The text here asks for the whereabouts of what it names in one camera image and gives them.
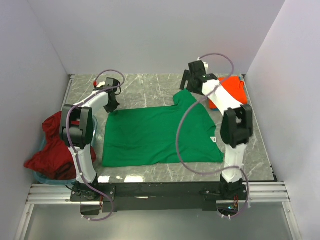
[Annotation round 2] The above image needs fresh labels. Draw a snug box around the green t shirt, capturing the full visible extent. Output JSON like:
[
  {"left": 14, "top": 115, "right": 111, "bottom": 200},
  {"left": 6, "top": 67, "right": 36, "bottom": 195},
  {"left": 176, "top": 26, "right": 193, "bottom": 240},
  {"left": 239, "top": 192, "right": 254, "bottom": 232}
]
[{"left": 102, "top": 90, "right": 224, "bottom": 168}]

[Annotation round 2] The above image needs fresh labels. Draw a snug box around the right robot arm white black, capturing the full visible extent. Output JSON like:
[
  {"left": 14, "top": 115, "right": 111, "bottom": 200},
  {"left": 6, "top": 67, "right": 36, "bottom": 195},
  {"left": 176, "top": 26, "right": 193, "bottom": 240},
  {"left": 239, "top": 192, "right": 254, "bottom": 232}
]
[{"left": 180, "top": 59, "right": 253, "bottom": 200}]

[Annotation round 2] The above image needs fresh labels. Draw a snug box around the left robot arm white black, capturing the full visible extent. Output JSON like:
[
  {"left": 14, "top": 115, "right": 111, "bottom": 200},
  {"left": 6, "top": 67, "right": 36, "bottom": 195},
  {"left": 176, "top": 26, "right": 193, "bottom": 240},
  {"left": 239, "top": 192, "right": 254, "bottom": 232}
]
[{"left": 59, "top": 77, "right": 121, "bottom": 201}]

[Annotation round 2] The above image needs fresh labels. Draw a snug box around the folded orange t shirt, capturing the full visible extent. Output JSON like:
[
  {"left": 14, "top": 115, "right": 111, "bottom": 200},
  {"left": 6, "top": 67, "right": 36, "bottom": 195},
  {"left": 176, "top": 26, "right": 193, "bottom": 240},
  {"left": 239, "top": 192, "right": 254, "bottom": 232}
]
[{"left": 202, "top": 76, "right": 248, "bottom": 105}]

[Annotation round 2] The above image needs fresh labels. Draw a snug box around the white garment label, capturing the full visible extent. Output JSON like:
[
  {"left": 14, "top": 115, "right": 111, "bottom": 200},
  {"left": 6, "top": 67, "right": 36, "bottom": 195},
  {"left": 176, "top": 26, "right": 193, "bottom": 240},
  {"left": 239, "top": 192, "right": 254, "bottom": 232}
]
[{"left": 210, "top": 136, "right": 217, "bottom": 143}]

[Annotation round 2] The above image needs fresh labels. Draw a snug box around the dark red t shirt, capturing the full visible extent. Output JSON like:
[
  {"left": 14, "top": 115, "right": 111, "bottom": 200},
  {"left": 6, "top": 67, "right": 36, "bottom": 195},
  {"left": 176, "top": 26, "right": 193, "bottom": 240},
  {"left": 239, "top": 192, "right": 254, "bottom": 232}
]
[{"left": 23, "top": 111, "right": 97, "bottom": 180}]

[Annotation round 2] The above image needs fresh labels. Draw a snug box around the clear blue plastic bin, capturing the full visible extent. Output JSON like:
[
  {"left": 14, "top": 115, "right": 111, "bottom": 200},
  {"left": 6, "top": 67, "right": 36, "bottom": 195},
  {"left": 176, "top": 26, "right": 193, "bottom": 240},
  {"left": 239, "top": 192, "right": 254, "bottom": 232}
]
[{"left": 32, "top": 116, "right": 98, "bottom": 186}]

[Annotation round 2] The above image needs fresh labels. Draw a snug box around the black base crossbar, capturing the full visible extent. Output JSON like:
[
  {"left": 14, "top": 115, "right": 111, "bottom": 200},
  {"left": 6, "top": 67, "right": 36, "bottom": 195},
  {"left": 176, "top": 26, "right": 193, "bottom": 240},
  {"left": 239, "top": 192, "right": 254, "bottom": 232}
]
[{"left": 69, "top": 181, "right": 251, "bottom": 216}]

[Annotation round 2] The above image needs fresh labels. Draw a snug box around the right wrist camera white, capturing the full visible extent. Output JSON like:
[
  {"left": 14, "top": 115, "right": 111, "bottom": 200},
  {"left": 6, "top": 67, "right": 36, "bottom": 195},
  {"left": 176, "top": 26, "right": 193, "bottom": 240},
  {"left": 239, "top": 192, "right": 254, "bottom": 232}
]
[{"left": 197, "top": 57, "right": 209, "bottom": 73}]

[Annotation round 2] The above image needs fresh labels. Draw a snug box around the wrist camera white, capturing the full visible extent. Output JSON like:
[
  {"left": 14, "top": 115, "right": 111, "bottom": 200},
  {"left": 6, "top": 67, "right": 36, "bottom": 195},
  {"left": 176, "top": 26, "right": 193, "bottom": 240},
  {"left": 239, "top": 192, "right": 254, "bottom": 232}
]
[
  {"left": 93, "top": 80, "right": 106, "bottom": 91},
  {"left": 197, "top": 57, "right": 209, "bottom": 73}
]

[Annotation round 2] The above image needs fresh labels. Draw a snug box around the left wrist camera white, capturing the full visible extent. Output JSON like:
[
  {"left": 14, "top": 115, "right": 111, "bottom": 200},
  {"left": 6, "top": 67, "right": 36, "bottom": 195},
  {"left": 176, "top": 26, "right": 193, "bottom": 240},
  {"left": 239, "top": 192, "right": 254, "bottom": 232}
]
[{"left": 93, "top": 80, "right": 106, "bottom": 91}]

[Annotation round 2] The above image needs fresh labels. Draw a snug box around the aluminium rail frame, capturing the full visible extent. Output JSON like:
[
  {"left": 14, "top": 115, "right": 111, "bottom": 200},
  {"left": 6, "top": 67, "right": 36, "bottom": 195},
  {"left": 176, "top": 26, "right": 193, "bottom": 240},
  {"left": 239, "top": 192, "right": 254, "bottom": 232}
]
[{"left": 15, "top": 181, "right": 302, "bottom": 240}]

